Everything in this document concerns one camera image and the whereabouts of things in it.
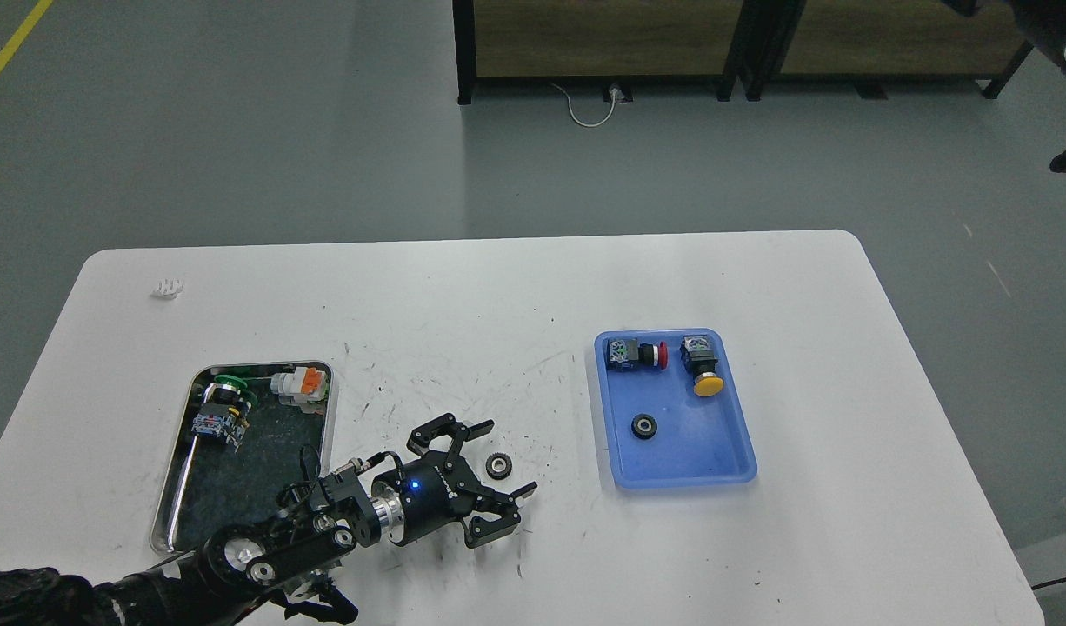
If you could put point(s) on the black gear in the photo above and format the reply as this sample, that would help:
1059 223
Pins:
499 466
644 427

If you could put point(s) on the small white plastic clip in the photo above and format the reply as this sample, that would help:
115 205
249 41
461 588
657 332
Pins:
168 290

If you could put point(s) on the yellow push button switch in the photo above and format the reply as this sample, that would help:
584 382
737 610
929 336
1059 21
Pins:
698 355

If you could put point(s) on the orange white switch module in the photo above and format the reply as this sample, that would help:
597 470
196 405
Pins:
306 387

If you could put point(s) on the wooden cabinet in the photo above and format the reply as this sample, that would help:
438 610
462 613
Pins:
871 43
607 43

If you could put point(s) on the blue plastic tray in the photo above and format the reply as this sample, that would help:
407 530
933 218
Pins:
701 441

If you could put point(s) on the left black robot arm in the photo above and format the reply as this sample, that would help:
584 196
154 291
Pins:
288 559

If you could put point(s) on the silver metal tray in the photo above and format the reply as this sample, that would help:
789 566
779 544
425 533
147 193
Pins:
208 485

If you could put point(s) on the green push button switch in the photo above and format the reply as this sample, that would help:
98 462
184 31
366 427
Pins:
223 413

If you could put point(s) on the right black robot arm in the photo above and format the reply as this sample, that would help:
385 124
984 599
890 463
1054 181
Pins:
1043 24

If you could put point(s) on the red push button switch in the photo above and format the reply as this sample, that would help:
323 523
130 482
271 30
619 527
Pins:
627 354

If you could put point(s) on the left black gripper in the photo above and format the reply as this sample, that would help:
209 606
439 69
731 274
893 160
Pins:
415 499

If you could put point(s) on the wooden cabinet left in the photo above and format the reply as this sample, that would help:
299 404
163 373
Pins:
607 43

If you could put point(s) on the wooden cabinet right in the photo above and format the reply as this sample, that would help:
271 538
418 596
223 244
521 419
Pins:
871 43

